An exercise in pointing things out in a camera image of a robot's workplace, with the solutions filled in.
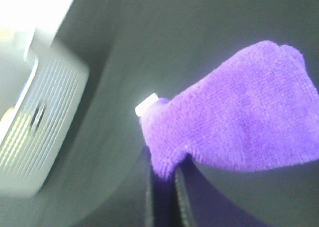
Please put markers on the grey perforated plastic basket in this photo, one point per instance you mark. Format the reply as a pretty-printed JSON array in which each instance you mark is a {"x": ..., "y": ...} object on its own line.
[{"x": 41, "y": 87}]

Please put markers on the dark grey table mat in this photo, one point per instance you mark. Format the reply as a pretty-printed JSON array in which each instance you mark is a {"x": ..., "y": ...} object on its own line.
[{"x": 137, "y": 47}]

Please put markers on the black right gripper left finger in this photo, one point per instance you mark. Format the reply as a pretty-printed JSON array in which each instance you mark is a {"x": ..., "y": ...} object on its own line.
[{"x": 149, "y": 216}]

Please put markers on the purple microfibre towel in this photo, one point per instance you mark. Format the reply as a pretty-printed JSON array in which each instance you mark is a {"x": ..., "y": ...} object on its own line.
[{"x": 259, "y": 110}]

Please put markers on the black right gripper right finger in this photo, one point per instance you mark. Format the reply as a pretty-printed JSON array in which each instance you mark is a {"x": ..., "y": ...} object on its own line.
[{"x": 202, "y": 205}]

